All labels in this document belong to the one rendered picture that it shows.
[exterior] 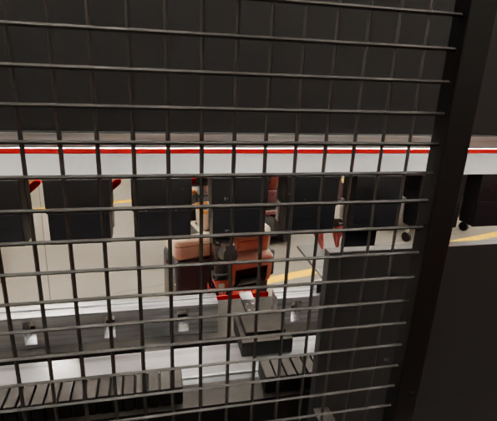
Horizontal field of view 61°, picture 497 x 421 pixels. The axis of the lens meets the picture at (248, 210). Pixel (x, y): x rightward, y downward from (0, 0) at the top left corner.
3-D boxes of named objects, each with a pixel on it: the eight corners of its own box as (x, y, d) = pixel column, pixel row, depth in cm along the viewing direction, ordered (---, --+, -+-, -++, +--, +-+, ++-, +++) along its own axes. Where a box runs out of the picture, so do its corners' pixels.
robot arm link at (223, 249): (230, 225, 164) (209, 227, 160) (241, 229, 153) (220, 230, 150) (230, 256, 164) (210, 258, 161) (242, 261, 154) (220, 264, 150)
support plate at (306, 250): (342, 245, 159) (342, 242, 159) (376, 277, 135) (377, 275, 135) (296, 247, 155) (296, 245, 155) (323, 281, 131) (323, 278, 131)
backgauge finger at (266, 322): (264, 296, 122) (266, 280, 121) (291, 352, 98) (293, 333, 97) (223, 298, 120) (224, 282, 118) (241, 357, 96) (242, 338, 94)
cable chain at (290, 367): (415, 355, 96) (418, 340, 95) (432, 373, 91) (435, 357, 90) (257, 373, 89) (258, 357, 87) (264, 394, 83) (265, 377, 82)
